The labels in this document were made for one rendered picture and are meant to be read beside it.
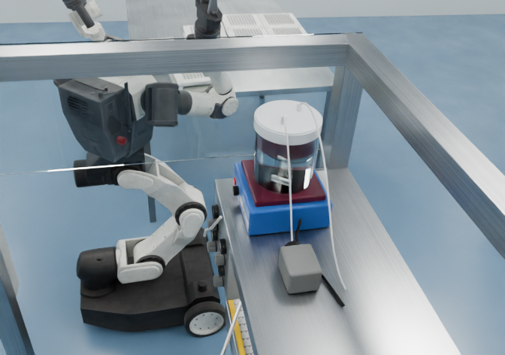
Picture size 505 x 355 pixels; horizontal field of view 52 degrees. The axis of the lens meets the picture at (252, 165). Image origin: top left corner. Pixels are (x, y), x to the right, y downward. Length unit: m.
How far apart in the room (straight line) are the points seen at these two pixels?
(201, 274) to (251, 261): 1.42
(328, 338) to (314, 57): 0.63
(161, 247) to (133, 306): 0.30
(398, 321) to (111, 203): 2.45
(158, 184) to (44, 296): 0.99
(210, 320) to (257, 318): 1.45
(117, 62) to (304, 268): 0.60
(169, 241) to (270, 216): 1.27
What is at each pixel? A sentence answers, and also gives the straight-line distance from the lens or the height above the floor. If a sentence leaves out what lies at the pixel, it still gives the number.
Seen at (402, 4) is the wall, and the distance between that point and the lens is 6.75.
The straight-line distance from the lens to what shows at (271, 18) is 3.46.
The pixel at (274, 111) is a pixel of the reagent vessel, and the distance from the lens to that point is 1.16.
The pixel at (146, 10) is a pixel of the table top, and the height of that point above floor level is 0.85.
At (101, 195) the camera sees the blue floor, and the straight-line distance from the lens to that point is 3.38.
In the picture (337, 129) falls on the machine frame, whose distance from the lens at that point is 1.38.
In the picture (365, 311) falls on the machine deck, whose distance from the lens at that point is 1.10.
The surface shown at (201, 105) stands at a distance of 1.31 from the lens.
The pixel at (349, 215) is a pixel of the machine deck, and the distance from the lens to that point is 1.30.
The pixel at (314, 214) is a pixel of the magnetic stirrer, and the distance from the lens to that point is 1.21.
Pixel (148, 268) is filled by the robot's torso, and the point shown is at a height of 0.32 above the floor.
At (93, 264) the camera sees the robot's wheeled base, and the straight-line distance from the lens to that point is 2.47.
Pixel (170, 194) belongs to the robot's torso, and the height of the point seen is 0.69.
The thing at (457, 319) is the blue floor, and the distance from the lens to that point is 2.89.
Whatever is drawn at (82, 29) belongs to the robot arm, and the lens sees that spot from 2.21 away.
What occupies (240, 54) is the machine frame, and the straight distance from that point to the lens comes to 1.20.
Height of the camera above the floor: 2.09
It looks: 36 degrees down
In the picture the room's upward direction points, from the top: 3 degrees clockwise
